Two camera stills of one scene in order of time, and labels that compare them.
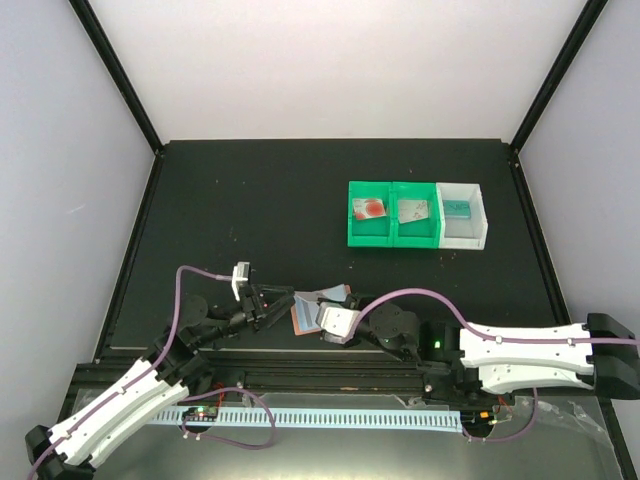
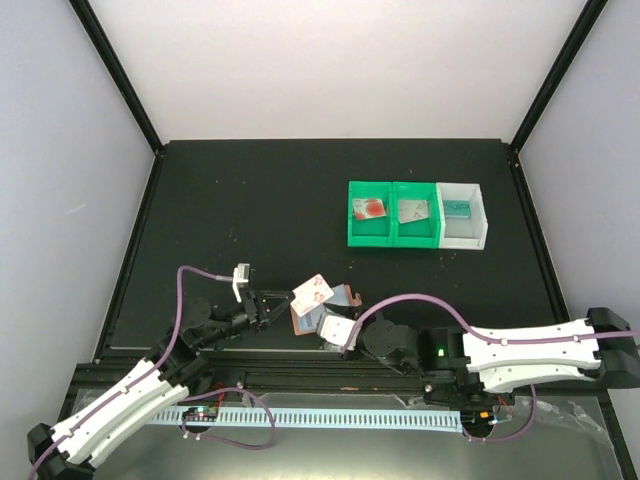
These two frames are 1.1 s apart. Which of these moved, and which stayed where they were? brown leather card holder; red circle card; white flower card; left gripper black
Moved: white flower card; brown leather card holder
Stayed: red circle card; left gripper black
